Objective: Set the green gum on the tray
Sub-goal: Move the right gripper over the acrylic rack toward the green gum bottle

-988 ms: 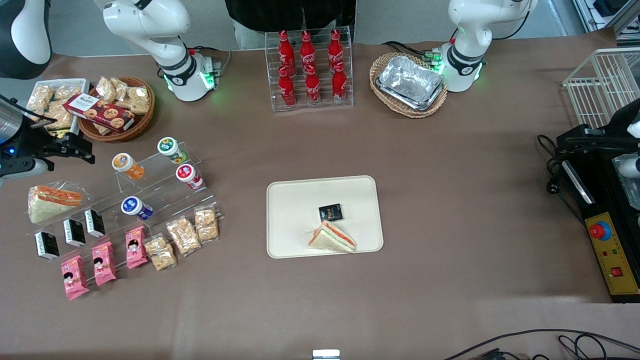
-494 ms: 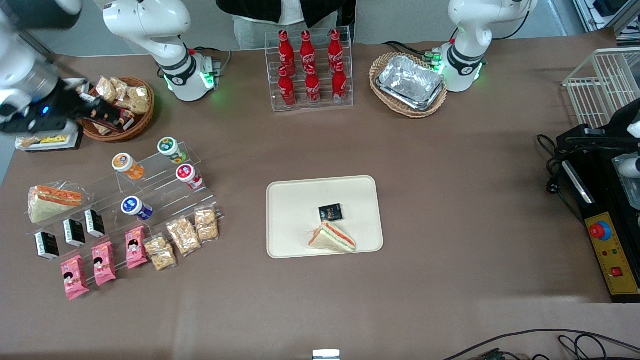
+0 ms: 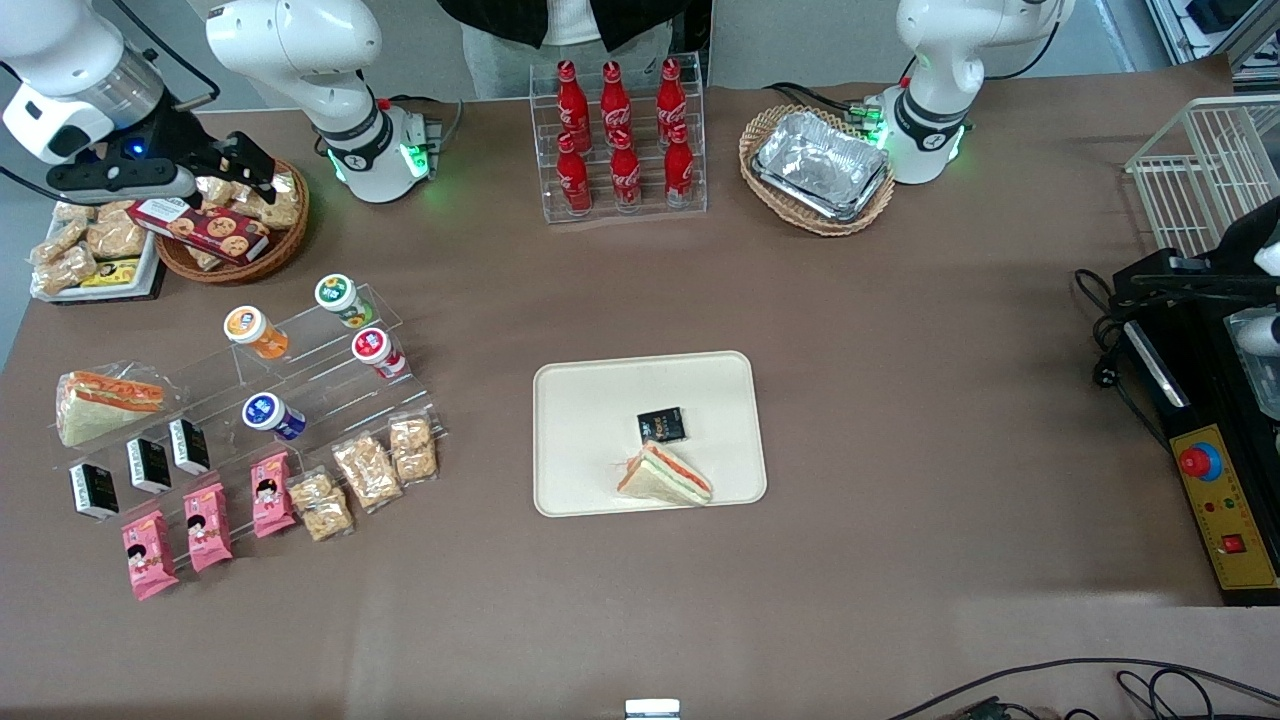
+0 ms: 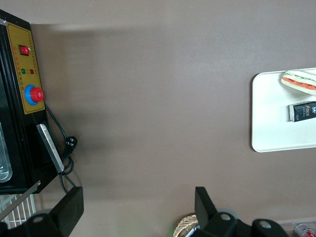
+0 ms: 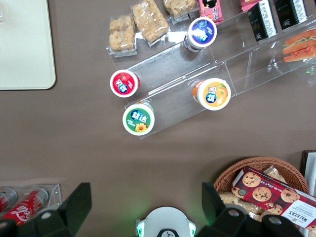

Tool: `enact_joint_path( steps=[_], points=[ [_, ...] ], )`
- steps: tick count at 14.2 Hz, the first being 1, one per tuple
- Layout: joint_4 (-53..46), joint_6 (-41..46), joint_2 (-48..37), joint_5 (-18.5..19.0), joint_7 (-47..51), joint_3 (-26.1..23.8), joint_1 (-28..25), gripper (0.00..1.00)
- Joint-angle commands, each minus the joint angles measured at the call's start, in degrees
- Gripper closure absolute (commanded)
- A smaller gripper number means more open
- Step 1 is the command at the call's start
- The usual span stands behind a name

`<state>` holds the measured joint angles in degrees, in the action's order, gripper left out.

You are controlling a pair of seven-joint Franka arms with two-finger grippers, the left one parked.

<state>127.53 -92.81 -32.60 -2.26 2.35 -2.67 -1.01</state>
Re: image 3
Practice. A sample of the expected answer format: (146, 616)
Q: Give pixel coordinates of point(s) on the small black white box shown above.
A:
(189, 446)
(94, 491)
(149, 465)

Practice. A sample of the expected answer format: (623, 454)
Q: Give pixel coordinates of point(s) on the yellow snack packet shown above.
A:
(110, 272)

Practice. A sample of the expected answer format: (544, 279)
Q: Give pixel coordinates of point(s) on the red gum bottle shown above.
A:
(378, 352)

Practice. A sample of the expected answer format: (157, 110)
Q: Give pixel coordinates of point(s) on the silver foil container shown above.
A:
(820, 165)

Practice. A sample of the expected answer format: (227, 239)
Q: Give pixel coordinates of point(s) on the person in dark jacket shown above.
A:
(570, 30)

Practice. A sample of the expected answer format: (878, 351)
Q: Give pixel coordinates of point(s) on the yellow control panel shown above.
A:
(1225, 510)

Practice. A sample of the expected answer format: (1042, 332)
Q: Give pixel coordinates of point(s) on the black snack packet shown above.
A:
(661, 424)

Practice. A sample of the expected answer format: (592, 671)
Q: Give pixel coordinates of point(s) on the orange gum bottle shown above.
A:
(256, 332)

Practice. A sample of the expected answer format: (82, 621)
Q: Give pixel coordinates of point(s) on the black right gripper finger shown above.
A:
(245, 176)
(252, 152)

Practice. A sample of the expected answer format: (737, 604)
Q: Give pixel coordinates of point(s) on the plastic wrapped triangle sandwich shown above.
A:
(105, 405)

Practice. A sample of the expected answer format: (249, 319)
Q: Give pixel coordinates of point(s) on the pink snack packet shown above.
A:
(272, 495)
(149, 555)
(208, 528)

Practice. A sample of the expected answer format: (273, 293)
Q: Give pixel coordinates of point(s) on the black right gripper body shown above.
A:
(178, 132)

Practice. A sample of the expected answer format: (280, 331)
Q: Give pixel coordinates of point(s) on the red cola bottle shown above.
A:
(570, 100)
(626, 175)
(671, 98)
(574, 178)
(614, 100)
(679, 168)

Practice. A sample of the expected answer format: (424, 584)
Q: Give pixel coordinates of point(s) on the clear peanut brittle packet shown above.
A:
(320, 505)
(367, 470)
(413, 450)

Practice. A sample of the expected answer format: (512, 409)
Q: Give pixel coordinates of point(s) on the clear bag of brittle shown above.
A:
(55, 240)
(66, 270)
(214, 190)
(278, 205)
(118, 236)
(72, 211)

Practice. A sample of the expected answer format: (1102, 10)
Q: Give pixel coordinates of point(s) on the clear acrylic bottle rack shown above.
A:
(690, 200)

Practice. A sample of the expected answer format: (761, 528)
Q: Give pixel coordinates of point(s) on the cream plastic tray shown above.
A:
(590, 440)

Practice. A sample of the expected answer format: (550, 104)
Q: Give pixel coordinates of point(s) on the light wicker basket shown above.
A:
(770, 200)

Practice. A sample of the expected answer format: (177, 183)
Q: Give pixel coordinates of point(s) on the green gum bottle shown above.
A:
(342, 298)

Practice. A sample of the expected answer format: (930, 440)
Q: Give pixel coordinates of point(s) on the dark brown wicker basket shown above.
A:
(270, 255)

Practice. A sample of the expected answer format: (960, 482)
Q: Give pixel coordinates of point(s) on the small white device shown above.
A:
(652, 709)

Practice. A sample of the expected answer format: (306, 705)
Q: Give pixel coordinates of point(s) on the black machine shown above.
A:
(1230, 400)

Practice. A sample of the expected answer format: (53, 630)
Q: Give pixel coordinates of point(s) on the blue gum bottle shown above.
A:
(272, 415)

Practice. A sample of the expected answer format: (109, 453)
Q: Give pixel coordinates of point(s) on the unwrapped triangle sandwich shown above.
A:
(662, 478)

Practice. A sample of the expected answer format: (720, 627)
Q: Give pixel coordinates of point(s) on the clear acrylic stepped display stand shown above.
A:
(330, 400)

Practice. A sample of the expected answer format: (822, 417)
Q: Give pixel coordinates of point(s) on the grey snack tray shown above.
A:
(140, 285)

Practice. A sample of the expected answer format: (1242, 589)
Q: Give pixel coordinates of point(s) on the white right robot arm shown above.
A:
(300, 50)

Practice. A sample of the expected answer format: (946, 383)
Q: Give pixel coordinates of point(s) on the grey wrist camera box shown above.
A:
(120, 182)

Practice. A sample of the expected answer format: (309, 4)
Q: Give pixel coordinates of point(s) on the red cookie box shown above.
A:
(205, 230)

